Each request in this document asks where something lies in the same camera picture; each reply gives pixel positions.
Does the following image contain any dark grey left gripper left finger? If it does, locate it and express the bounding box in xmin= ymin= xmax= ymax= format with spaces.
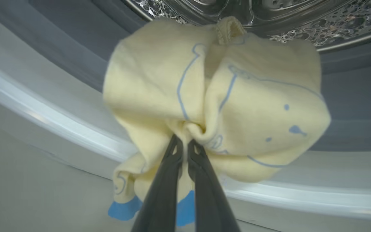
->
xmin=131 ymin=135 xmax=184 ymax=232

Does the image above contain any yellow garment with blue cuffs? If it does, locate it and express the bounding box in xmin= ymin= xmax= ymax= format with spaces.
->
xmin=103 ymin=16 xmax=331 ymax=227

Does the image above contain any white washing machine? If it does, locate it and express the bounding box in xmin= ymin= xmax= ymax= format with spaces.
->
xmin=0 ymin=0 xmax=371 ymax=232

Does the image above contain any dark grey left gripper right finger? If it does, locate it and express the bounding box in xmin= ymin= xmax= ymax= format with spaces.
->
xmin=187 ymin=139 xmax=241 ymax=232

